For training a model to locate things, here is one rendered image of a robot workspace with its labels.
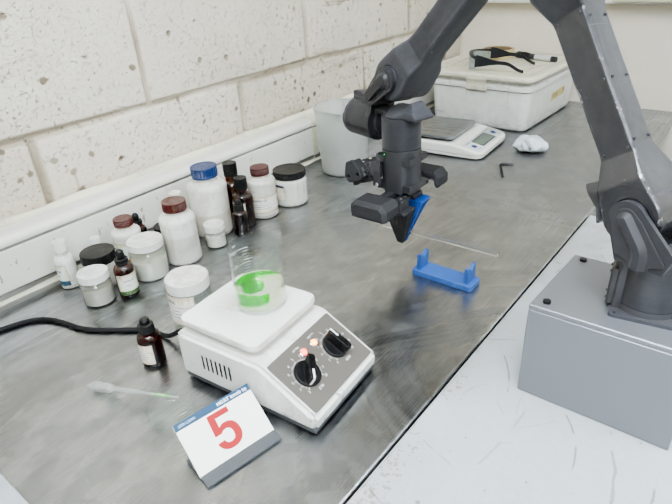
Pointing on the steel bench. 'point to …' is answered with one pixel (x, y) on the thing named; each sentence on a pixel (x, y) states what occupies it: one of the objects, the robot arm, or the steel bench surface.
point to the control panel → (283, 368)
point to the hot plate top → (258, 324)
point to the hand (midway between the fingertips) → (401, 221)
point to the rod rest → (446, 274)
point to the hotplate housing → (231, 366)
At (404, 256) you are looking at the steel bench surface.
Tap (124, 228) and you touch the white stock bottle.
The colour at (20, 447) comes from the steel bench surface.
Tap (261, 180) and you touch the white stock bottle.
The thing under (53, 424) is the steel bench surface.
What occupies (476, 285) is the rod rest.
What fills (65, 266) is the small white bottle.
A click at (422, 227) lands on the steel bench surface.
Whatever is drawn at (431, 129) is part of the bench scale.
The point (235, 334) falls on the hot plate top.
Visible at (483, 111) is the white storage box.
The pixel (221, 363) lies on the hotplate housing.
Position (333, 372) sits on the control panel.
